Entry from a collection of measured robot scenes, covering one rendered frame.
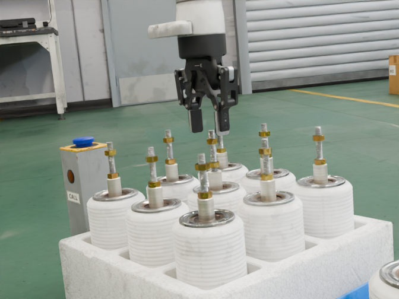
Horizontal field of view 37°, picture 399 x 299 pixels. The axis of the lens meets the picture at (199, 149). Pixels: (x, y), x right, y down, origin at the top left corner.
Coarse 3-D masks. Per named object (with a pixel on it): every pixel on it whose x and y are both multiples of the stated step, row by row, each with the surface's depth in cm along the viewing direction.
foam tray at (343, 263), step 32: (384, 224) 92; (64, 256) 98; (96, 256) 89; (128, 256) 91; (320, 256) 82; (352, 256) 87; (384, 256) 92; (96, 288) 91; (128, 288) 83; (160, 288) 76; (192, 288) 74; (224, 288) 73; (256, 288) 74; (288, 288) 78; (320, 288) 83; (352, 288) 87
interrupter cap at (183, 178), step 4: (160, 176) 107; (164, 176) 107; (180, 176) 106; (184, 176) 105; (188, 176) 105; (192, 176) 104; (160, 180) 104; (164, 180) 105; (180, 180) 102; (184, 180) 102; (188, 180) 102; (160, 184) 101; (164, 184) 100; (168, 184) 100; (172, 184) 100; (176, 184) 100; (180, 184) 101
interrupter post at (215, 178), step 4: (208, 172) 94; (212, 172) 94; (216, 172) 93; (220, 172) 94; (208, 176) 94; (212, 176) 94; (216, 176) 93; (220, 176) 94; (208, 180) 94; (212, 180) 94; (216, 180) 94; (220, 180) 94; (212, 184) 94; (216, 184) 94; (220, 184) 94; (212, 188) 94; (216, 188) 94; (220, 188) 94
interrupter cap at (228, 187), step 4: (208, 184) 98; (224, 184) 97; (228, 184) 96; (232, 184) 96; (236, 184) 95; (196, 188) 96; (200, 188) 95; (208, 188) 96; (224, 188) 95; (228, 188) 94; (232, 188) 93; (236, 188) 93; (196, 192) 93; (212, 192) 91; (216, 192) 91; (220, 192) 91; (224, 192) 91; (228, 192) 92
